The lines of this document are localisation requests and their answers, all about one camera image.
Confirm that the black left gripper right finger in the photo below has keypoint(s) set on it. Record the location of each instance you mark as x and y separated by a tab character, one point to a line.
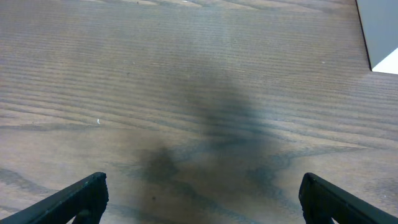
325	203

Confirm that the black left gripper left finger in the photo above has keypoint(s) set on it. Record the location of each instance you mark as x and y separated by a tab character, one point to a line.
82	202

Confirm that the white cardboard box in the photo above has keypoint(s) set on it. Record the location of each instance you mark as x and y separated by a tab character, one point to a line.
379	25

